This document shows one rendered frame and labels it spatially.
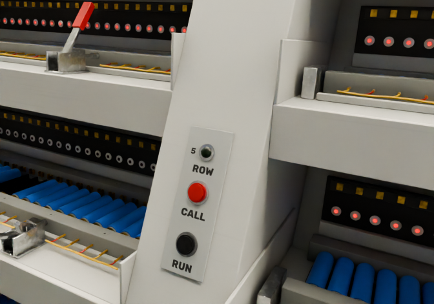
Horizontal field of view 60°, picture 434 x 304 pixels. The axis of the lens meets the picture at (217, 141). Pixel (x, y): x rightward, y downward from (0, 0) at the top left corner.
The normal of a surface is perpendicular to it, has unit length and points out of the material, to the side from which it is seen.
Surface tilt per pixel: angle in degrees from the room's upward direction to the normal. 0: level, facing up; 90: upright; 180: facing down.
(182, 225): 90
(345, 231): 111
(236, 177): 90
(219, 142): 90
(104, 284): 21
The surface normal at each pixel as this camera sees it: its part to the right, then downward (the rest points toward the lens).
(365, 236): -0.44, 0.22
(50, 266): 0.06, -0.96
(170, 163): -0.40, -0.14
